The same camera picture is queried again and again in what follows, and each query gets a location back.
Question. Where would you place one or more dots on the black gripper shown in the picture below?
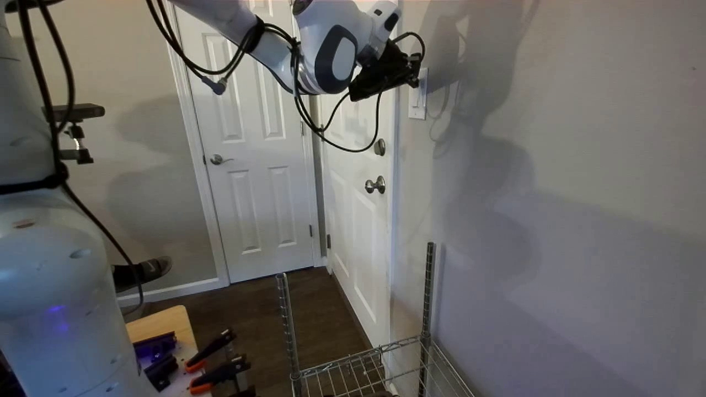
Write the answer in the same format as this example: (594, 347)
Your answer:
(375, 73)

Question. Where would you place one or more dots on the white wall light switch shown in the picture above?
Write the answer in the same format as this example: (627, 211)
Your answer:
(418, 104)

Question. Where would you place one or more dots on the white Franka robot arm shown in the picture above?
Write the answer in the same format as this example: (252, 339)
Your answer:
(332, 51)

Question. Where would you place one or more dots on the silver deadbolt lock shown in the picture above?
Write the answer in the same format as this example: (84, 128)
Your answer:
(381, 146)

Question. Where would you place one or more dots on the silver entry door knob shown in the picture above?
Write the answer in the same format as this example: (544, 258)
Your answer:
(375, 185)

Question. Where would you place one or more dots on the white panelled entry door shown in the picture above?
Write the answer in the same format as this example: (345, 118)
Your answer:
(353, 243)

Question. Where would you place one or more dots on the white panelled interior door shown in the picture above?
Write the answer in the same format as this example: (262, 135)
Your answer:
(256, 206)

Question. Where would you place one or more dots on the silver interior door knob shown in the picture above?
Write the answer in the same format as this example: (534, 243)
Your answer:
(214, 160)

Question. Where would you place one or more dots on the dark shoe by baseboard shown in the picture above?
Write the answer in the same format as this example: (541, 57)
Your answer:
(140, 275)

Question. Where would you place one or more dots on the orange black clamp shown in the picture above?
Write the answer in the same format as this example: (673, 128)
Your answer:
(219, 374)
(211, 347)

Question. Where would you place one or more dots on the light wooden board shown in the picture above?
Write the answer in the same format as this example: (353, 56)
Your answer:
(157, 323)

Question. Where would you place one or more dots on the purple black tool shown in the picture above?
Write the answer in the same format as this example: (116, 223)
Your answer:
(161, 371)
(156, 347)

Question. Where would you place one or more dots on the black bar stereo camera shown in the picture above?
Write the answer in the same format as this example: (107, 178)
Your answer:
(82, 110)

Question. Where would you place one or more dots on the grey camera mounting arm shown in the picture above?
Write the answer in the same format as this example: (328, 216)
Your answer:
(76, 156)

